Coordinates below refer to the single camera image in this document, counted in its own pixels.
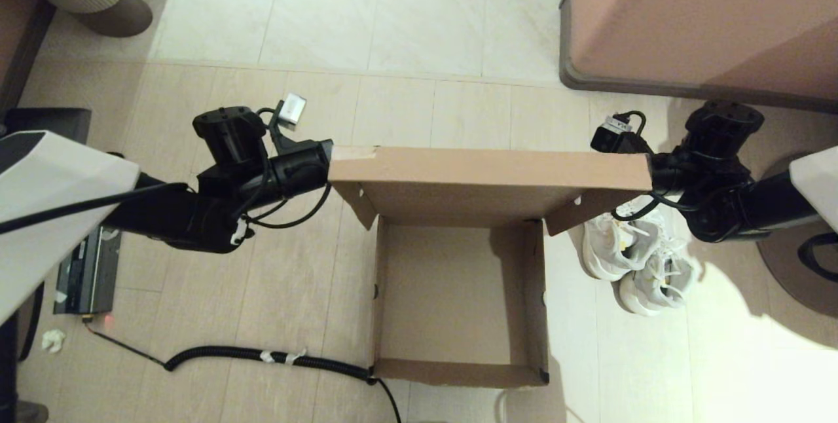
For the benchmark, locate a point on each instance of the silver black power supply box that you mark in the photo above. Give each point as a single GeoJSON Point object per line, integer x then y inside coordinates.
{"type": "Point", "coordinates": [85, 279]}

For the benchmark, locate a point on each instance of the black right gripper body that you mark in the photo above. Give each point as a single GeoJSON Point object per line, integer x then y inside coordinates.
{"type": "Point", "coordinates": [723, 131]}

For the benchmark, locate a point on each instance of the brown round pedestal base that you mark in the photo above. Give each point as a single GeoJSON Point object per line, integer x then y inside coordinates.
{"type": "Point", "coordinates": [799, 285]}

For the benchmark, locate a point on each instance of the white crumpled tissue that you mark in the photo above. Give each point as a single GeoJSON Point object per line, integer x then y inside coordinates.
{"type": "Point", "coordinates": [54, 341]}

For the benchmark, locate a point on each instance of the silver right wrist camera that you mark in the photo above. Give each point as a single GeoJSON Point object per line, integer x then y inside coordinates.
{"type": "Point", "coordinates": [619, 135]}

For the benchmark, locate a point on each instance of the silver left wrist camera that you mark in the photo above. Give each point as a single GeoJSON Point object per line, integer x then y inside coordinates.
{"type": "Point", "coordinates": [292, 110]}

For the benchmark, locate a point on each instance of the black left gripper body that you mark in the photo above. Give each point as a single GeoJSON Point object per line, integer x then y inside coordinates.
{"type": "Point", "coordinates": [226, 135]}

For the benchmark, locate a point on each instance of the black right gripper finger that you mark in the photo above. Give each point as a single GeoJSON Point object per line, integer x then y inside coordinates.
{"type": "Point", "coordinates": [662, 165]}
{"type": "Point", "coordinates": [663, 184]}

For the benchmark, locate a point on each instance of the brown round bin base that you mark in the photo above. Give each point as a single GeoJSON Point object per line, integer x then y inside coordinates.
{"type": "Point", "coordinates": [123, 17]}

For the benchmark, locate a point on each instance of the white mesh sneaker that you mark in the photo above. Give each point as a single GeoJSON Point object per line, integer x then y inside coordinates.
{"type": "Point", "coordinates": [609, 253]}
{"type": "Point", "coordinates": [648, 292]}

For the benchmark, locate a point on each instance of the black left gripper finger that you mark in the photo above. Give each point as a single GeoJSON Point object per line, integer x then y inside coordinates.
{"type": "Point", "coordinates": [314, 152]}
{"type": "Point", "coordinates": [314, 171]}

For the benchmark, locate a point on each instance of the brown cardboard shoe box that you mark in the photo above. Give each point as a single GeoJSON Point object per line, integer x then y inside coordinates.
{"type": "Point", "coordinates": [458, 298]}

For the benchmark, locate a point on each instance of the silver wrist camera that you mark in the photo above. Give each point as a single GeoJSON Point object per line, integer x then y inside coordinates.
{"type": "Point", "coordinates": [292, 110]}
{"type": "Point", "coordinates": [619, 135]}

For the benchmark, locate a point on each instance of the dark rounded furniture foot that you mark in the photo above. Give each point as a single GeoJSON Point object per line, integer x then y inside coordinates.
{"type": "Point", "coordinates": [33, 413]}

